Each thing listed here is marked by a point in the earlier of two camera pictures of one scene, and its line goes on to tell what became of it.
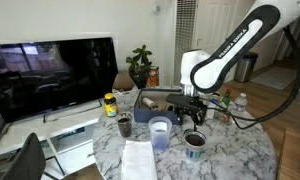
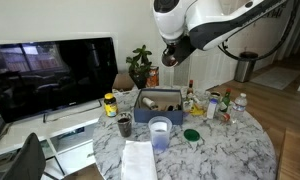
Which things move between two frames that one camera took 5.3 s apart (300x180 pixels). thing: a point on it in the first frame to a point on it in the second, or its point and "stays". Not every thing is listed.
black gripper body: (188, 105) to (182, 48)
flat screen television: (38, 76) stays
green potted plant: (139, 65) stays
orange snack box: (152, 79) stays
